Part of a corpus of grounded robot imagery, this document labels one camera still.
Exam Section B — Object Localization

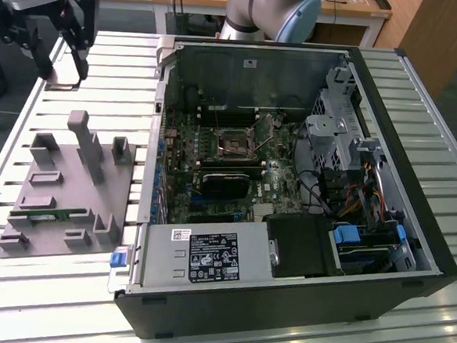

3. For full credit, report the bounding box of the grey parts rack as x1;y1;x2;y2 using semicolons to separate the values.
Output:
0;104;140;268

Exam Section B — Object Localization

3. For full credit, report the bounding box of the blue plastic latch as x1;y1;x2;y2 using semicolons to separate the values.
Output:
110;251;128;269

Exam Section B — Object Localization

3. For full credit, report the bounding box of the blue disk carrier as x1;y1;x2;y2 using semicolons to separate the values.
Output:
327;220;407;280

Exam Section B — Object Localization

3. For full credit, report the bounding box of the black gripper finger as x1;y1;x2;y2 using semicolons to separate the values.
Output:
56;0;102;82
0;0;65;85

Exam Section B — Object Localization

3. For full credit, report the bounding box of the coloured power wire bundle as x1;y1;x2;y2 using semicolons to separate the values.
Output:
336;158;391;230

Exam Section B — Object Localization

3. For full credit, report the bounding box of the black graphics card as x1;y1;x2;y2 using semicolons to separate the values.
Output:
197;168;252;202

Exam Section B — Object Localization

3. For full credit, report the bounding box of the CPU socket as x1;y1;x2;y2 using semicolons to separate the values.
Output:
210;123;261;162

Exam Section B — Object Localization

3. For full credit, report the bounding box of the metal locking lever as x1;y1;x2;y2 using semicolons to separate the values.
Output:
211;97;221;131

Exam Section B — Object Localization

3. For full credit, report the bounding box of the wooden cabinet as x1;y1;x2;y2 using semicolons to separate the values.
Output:
374;0;457;103

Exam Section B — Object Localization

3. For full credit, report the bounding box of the silver power supply unit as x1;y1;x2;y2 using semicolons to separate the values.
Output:
141;216;279;297

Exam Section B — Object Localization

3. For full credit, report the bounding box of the black plastic shroud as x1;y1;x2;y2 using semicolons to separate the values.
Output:
262;212;347;283

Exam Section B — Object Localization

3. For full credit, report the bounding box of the metal drive cage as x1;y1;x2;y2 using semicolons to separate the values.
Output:
301;65;393;183

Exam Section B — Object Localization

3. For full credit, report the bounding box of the black PC case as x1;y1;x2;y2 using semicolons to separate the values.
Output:
103;29;457;343

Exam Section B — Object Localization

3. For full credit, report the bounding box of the silver CPU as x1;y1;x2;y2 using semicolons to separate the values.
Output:
45;72;82;94

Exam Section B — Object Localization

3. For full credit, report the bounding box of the silver chipset heatsink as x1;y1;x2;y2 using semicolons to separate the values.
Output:
251;203;272;219

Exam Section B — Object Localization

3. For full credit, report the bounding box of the green RAM stick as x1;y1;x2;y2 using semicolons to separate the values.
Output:
8;202;88;225

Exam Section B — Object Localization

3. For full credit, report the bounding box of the metal socket cover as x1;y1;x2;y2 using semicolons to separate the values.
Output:
248;110;277;154

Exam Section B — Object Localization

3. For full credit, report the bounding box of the green motherboard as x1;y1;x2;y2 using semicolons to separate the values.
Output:
154;103;323;236

